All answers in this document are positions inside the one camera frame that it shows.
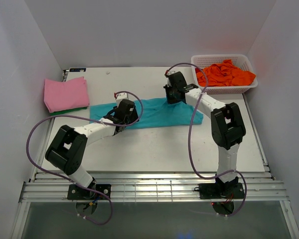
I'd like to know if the teal t shirt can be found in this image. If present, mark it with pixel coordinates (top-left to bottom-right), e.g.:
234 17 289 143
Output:
90 98 203 129

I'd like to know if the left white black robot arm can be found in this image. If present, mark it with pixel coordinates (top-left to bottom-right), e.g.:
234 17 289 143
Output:
45 99 138 199

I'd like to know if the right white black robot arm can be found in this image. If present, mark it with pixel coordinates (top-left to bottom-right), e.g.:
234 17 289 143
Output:
164 72 246 199

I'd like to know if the orange t shirt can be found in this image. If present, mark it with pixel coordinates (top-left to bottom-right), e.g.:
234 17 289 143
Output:
195 59 256 87

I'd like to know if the white plastic basket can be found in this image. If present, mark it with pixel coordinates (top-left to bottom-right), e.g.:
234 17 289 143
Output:
191 54 258 94

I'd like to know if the folded green t shirt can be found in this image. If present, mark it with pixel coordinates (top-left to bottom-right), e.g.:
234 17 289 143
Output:
50 107 88 116

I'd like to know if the blue label sticker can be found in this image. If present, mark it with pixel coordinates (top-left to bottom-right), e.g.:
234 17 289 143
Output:
69 68 86 72

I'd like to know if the folded pink t shirt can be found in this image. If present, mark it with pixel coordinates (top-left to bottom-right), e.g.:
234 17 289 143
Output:
44 77 90 113

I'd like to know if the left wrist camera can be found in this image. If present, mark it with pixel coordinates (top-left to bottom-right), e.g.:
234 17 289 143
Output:
114 92 129 107

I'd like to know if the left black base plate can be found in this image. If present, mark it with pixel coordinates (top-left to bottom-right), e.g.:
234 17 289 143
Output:
67 184 111 201

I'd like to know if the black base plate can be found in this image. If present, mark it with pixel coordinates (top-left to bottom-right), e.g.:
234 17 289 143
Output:
67 184 111 201
194 183 245 199

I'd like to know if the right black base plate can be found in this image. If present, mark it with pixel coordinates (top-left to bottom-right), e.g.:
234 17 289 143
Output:
194 183 245 199

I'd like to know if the aluminium rail frame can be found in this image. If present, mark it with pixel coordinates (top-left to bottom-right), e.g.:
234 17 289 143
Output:
11 117 299 239

